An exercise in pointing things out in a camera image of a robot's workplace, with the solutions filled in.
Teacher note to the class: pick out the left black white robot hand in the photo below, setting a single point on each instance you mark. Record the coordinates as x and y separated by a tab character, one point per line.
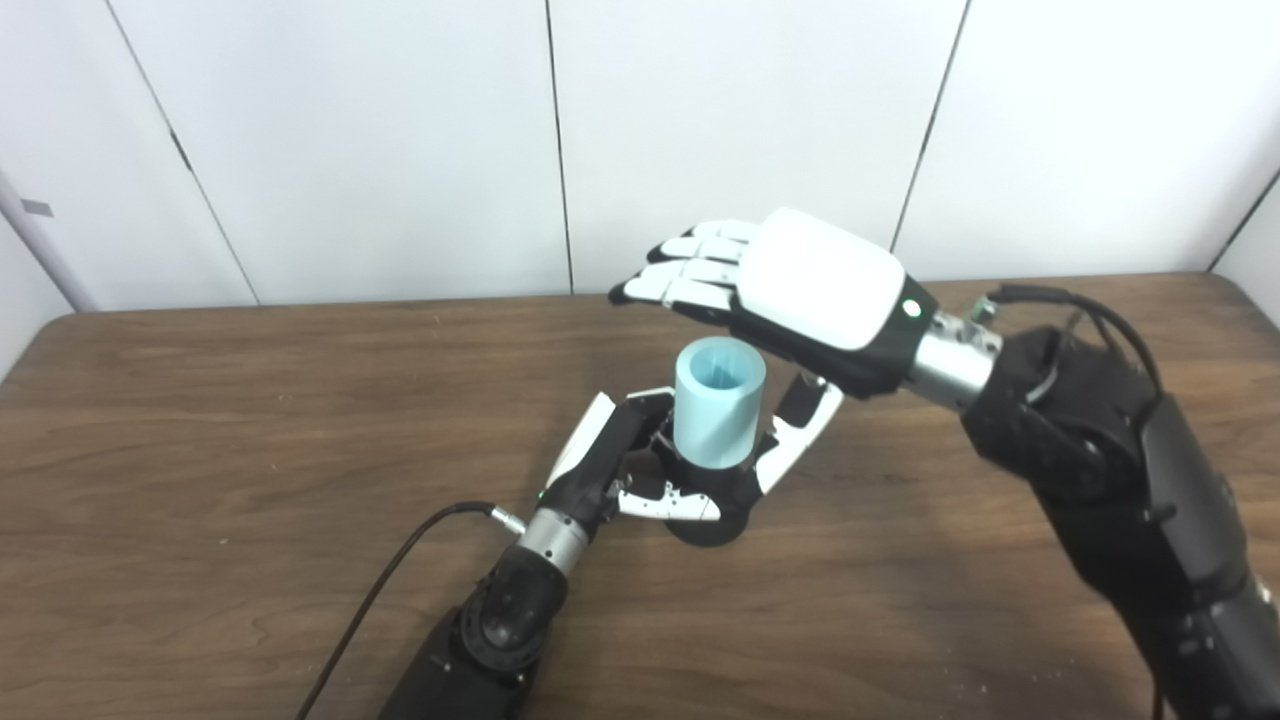
585	480

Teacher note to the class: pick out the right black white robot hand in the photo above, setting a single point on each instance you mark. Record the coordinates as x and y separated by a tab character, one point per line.
820	280

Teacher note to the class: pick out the black flared nozzle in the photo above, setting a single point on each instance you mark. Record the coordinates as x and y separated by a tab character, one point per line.
738	490

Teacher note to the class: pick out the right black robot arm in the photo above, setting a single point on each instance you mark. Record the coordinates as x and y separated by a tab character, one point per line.
1100	450

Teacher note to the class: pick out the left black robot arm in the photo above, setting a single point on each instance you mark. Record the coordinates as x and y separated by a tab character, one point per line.
505	615

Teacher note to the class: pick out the white wall corner post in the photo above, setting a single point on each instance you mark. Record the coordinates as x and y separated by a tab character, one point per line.
55	265

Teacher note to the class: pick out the small gray wall tag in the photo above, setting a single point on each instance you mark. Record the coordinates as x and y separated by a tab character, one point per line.
37	207

